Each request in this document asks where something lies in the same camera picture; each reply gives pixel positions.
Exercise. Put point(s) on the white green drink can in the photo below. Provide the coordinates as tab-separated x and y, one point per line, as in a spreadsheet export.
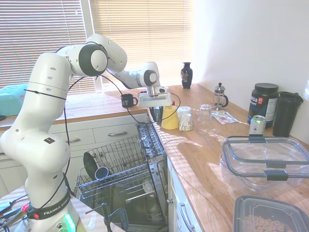
257	125

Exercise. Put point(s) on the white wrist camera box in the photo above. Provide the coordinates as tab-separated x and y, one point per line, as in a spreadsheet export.
161	90

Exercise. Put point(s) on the printed sachet with red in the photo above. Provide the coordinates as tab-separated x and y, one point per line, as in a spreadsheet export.
228	119

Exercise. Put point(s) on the black clamp stand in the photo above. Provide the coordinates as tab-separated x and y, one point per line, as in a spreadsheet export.
118	217

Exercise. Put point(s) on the black shaker bottle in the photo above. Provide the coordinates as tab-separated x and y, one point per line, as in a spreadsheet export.
286	113

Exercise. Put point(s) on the black protein powder tub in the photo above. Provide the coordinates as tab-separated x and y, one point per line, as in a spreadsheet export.
263	101

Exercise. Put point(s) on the printed sachet with green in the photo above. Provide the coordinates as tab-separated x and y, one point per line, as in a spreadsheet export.
220	114

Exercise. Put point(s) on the wide window blind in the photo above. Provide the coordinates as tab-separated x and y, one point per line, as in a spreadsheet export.
43	29

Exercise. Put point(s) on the clear plastic container with lid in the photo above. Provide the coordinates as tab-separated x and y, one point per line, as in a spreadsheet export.
260	159

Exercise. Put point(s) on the black printed mug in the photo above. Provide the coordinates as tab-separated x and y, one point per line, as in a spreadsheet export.
128	101

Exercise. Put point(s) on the stainless steel dishwasher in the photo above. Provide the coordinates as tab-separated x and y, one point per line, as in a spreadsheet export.
158	193

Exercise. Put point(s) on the grey ceramic mug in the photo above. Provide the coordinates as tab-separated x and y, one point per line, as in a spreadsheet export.
157	114

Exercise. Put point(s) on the white cabinet under counter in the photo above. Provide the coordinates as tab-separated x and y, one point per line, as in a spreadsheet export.
175	191

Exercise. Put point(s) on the grey container with food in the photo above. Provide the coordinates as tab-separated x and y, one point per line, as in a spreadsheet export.
263	217

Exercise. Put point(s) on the dark blue decorated vase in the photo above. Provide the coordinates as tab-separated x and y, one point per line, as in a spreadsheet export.
186	76

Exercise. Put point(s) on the translucent white plastic cup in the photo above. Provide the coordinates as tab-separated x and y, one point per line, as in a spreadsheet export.
184	110

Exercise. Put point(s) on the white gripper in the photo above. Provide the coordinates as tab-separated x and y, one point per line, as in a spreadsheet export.
154	100

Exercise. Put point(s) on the yellow plastic cup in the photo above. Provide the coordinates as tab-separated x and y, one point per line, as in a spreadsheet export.
169	118

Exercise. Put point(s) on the tall clear drinking glass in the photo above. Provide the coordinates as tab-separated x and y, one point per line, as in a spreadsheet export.
204	117

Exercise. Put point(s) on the teal plastic box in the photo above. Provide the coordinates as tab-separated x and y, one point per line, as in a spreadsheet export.
12	100

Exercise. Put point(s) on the patterned paper cup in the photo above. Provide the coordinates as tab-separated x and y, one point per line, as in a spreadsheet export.
186	123

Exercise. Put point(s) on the blue mug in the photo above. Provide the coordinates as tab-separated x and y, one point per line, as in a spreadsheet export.
101	172

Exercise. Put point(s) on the silver cabinet knob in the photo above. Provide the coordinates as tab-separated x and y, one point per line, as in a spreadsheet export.
170	201

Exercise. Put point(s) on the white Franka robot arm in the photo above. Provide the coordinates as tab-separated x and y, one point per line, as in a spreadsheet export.
46	96

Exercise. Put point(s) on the dark round plate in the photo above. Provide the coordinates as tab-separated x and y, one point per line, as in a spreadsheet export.
89	165

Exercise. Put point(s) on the glass French press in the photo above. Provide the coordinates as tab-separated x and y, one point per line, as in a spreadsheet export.
219	97

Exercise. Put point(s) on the narrow sunlit window blind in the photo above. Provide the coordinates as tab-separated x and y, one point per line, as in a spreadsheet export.
149	31

